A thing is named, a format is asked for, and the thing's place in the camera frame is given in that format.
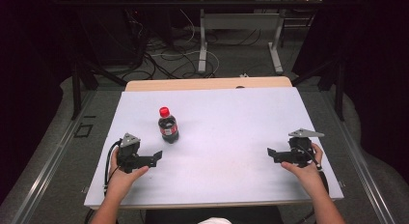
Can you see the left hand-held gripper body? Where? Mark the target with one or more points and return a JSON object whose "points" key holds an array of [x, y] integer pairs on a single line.
{"points": [[128, 151]]}

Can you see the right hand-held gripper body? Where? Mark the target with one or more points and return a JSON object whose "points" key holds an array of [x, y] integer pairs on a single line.
{"points": [[300, 151]]}

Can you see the dark soda bottle red label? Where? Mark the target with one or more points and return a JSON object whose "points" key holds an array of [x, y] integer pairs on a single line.
{"points": [[168, 129]]}

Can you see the red bottle cap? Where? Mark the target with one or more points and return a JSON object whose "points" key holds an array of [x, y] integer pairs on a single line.
{"points": [[164, 111]]}

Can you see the person's right hand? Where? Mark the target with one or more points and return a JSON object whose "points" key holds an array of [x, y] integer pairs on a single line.
{"points": [[308, 177]]}

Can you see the person's left hand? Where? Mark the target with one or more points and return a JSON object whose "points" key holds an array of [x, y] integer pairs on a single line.
{"points": [[123, 182]]}

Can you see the white board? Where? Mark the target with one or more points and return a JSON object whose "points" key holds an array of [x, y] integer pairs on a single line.
{"points": [[225, 146]]}

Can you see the black metal stand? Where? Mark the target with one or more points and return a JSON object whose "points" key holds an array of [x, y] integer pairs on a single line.
{"points": [[337, 85], [78, 85]]}

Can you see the wooden table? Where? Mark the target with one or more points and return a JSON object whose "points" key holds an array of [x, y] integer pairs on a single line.
{"points": [[193, 84]]}

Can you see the dark equipment cabinet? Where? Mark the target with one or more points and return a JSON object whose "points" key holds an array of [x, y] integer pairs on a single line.
{"points": [[109, 37]]}

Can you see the table with white metal legs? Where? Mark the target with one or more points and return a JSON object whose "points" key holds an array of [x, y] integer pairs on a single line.
{"points": [[239, 21]]}

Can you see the black horizontal bar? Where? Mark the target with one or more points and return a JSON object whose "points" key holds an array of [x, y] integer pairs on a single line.
{"points": [[128, 2]]}

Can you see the aluminium floor rail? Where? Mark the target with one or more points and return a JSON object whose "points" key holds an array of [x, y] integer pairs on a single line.
{"points": [[363, 172], [48, 166]]}

